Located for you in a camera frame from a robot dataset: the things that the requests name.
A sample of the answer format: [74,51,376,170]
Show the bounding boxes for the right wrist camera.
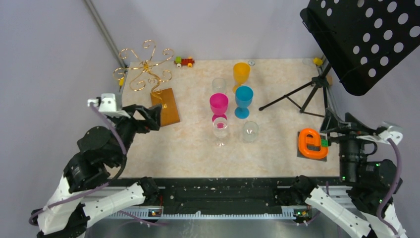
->
[357,121,403,145]

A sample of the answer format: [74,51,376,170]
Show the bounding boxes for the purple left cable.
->
[28,103,168,227]

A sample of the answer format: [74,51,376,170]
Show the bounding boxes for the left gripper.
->
[111,103,163,166]

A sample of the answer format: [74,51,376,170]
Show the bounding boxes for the wooden rack base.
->
[150,88,181,127]

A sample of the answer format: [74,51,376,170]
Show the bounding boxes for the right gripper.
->
[319,107,376,182]

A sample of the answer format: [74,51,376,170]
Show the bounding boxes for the colourful toy train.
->
[174,56,195,68]

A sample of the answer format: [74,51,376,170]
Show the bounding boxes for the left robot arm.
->
[29,102,162,238]

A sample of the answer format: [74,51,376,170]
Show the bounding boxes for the pink plastic wine glass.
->
[209,93,229,122]

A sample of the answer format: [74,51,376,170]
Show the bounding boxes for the clear wine glass back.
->
[213,117,228,147]

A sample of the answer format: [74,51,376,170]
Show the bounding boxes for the gold wire wine glass rack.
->
[112,39,175,101]

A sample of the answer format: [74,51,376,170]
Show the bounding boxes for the blue plastic wine glass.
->
[234,86,254,119]

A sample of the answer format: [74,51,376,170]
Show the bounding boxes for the yellow clamp knob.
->
[312,58,324,66]

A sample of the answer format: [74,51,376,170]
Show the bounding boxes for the yellow plastic wine glass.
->
[232,62,250,93]

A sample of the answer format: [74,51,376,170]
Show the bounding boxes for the orange tape dispenser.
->
[298,128,329,160]

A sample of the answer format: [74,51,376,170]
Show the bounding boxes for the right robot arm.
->
[288,109,407,238]

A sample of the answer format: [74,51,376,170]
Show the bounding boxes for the clear wine glass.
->
[242,121,259,143]
[213,117,228,147]
[211,77,226,94]

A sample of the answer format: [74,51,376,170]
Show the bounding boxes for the black perforated music stand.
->
[258,0,420,118]

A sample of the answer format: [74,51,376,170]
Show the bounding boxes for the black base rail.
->
[108,177,349,218]

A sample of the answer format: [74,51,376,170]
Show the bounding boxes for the green toy block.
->
[321,139,329,147]

